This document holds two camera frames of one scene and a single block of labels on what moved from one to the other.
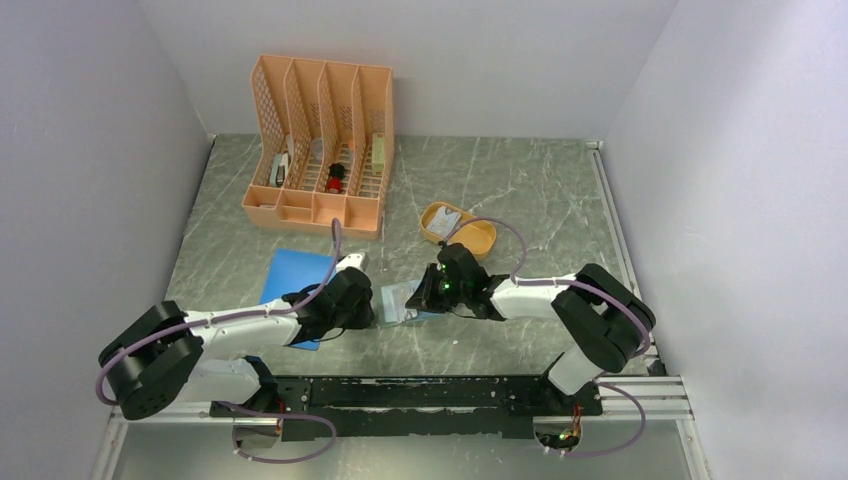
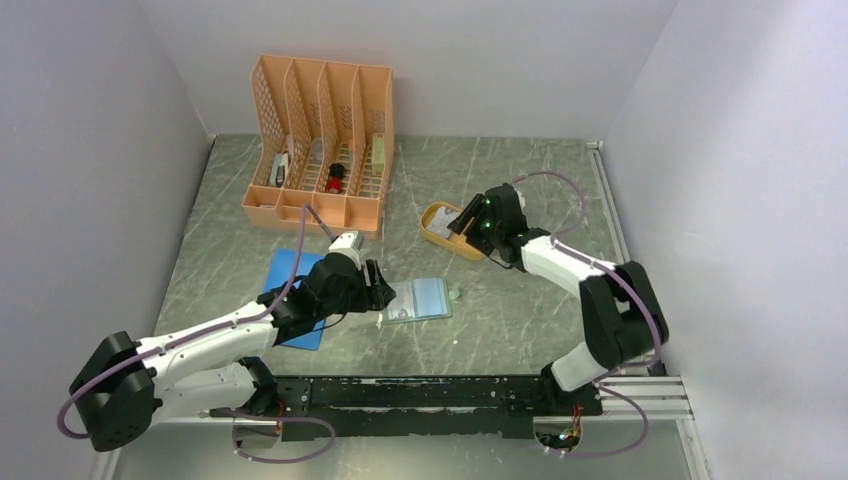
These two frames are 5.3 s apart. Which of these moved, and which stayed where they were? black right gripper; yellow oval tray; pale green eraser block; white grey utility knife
Moved: black right gripper
Stayed: pale green eraser block; yellow oval tray; white grey utility knife
